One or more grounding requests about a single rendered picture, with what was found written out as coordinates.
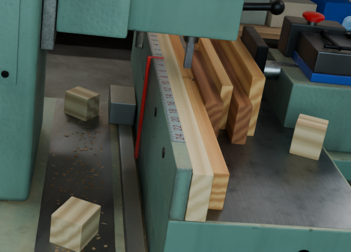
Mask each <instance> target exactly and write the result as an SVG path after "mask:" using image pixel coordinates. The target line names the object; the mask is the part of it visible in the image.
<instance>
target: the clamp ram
mask: <svg viewBox="0 0 351 252"><path fill-rule="evenodd" d="M241 40H242V42H243V44H244V45H245V46H246V48H247V50H248V51H249V53H250V54H251V56H252V57H253V59H254V60H255V62H256V64H257V65H258V67H259V68H260V70H261V72H262V73H263V75H264V76H265V78H266V79H269V80H277V79H278V78H279V74H280V69H281V67H283V66H288V67H298V68H299V66H298V64H297V63H287V62H277V61H267V55H268V49H269V47H268V46H267V44H266V43H265V41H264V40H263V39H262V37H261V36H260V35H259V33H258V32H257V31H256V29H255V28H254V27H253V26H243V30H242V36H241Z"/></svg>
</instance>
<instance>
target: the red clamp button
mask: <svg viewBox="0 0 351 252"><path fill-rule="evenodd" d="M302 16H303V17H304V18H305V20H307V21H310V22H321V21H324V20H325V16H324V15H323V14H321V13H318V12H315V11H305V12H304V13H303V14H302Z"/></svg>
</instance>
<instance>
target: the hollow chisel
mask: <svg viewBox="0 0 351 252"><path fill-rule="evenodd" d="M194 45H195V43H188V42H187V43H186V49H185V56H184V62H183V67H184V68H189V69H191V65H192V58H193V52H194Z"/></svg>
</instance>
